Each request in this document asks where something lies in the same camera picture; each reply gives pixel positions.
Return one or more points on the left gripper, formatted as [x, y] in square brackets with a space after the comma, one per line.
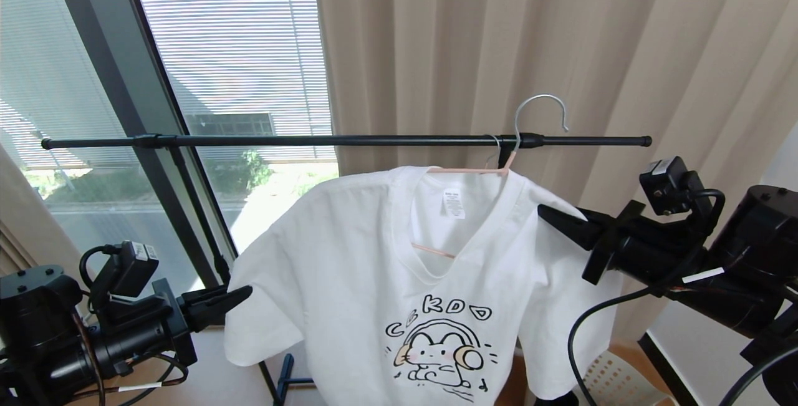
[143, 340]

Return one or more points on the window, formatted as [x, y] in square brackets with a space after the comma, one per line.
[249, 69]

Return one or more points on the pink clothes hanger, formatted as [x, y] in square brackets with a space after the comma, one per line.
[474, 171]
[492, 155]

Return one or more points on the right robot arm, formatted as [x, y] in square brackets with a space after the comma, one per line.
[754, 256]

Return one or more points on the black clothes rack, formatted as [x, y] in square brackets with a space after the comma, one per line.
[312, 141]

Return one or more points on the white laundry basket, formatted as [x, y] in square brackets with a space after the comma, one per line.
[623, 381]

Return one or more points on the white printed t-shirt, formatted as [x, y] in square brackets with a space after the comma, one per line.
[349, 269]

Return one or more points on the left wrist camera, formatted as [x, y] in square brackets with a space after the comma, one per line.
[131, 269]

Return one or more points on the beige curtain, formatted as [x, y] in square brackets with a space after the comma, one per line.
[561, 32]
[31, 219]

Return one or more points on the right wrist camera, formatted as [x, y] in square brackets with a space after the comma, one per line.
[670, 184]

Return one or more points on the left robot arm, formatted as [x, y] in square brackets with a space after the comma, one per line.
[37, 325]

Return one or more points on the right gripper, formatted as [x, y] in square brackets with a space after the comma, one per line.
[648, 256]

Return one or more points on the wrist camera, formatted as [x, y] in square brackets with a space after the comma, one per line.
[131, 269]
[670, 184]

